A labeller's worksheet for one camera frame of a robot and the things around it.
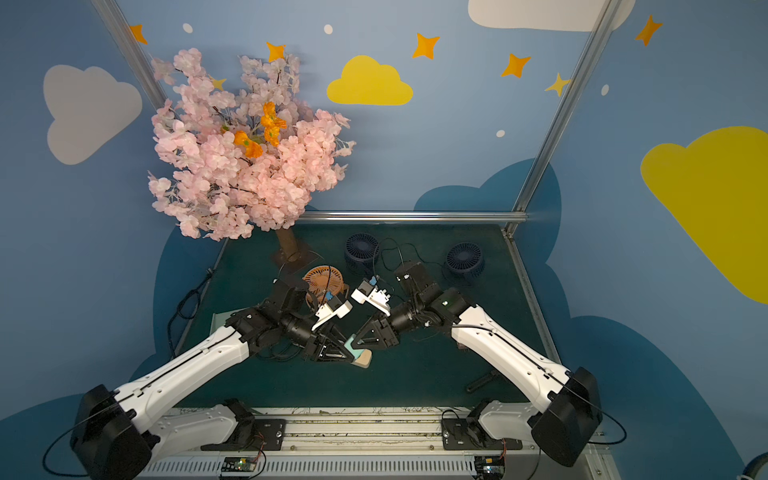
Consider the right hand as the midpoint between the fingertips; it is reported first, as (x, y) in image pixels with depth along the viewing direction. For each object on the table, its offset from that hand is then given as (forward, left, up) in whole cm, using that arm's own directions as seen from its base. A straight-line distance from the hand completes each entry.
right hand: (361, 341), depth 65 cm
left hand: (-2, +1, -2) cm, 3 cm away
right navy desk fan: (+39, -30, -17) cm, 52 cm away
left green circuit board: (-22, +29, -26) cm, 45 cm away
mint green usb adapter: (-3, +1, +1) cm, 3 cm away
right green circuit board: (-19, -32, -27) cm, 46 cm away
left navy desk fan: (+39, +6, -17) cm, 43 cm away
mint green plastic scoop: (+15, +50, -25) cm, 58 cm away
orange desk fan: (+26, +16, -17) cm, 35 cm away
